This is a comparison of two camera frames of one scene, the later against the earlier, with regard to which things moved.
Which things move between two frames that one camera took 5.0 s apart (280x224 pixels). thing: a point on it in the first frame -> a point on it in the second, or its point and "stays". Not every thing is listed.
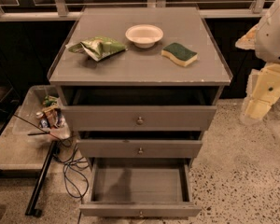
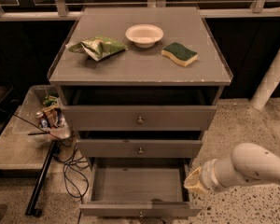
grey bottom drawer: (141, 188) stays
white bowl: (144, 35) stays
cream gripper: (273, 37) -> (207, 174)
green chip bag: (98, 48) stays
